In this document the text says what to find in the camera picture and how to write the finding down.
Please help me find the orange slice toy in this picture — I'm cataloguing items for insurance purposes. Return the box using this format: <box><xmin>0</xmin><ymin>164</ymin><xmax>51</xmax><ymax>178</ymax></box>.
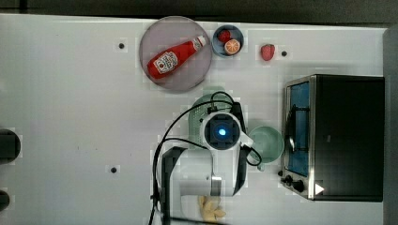
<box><xmin>223</xmin><ymin>39</ymin><xmax>241</xmax><ymax>55</ymax></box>

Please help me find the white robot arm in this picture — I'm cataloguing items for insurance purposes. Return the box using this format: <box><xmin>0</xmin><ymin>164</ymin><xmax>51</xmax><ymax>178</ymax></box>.
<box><xmin>158</xmin><ymin>112</ymin><xmax>253</xmax><ymax>225</ymax></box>

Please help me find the red ketchup bottle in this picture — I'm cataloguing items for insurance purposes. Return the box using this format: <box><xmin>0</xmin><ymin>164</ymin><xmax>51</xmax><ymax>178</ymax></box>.
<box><xmin>146</xmin><ymin>36</ymin><xmax>207</xmax><ymax>80</ymax></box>

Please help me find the grey round plate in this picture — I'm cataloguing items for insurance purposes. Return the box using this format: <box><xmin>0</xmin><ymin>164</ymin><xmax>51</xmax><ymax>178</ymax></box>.
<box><xmin>139</xmin><ymin>16</ymin><xmax>212</xmax><ymax>92</ymax></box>

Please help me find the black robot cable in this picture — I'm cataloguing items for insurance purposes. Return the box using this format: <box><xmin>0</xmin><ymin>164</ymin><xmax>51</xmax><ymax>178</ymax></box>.
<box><xmin>147</xmin><ymin>91</ymin><xmax>263</xmax><ymax>225</ymax></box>

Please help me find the red toy strawberry in bowl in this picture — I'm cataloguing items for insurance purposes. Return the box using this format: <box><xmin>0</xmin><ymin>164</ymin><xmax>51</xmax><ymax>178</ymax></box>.
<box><xmin>218</xmin><ymin>30</ymin><xmax>231</xmax><ymax>43</ymax></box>

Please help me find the peeled banana toy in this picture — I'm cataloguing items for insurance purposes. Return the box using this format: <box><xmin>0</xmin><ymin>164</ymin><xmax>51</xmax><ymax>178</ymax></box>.
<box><xmin>198</xmin><ymin>196</ymin><xmax>226</xmax><ymax>222</ymax></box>

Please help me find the blue small bowl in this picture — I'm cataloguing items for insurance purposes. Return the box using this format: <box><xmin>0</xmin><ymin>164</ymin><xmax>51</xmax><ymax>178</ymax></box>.
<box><xmin>211</xmin><ymin>24</ymin><xmax>244</xmax><ymax>57</ymax></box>

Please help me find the toaster oven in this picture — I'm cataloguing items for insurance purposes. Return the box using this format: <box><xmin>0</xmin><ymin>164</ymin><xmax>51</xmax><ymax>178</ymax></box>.
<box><xmin>278</xmin><ymin>74</ymin><xmax>385</xmax><ymax>203</ymax></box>

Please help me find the red toy strawberry on table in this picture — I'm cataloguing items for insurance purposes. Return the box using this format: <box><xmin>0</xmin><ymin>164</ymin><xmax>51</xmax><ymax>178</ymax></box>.
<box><xmin>261</xmin><ymin>44</ymin><xmax>275</xmax><ymax>61</ymax></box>

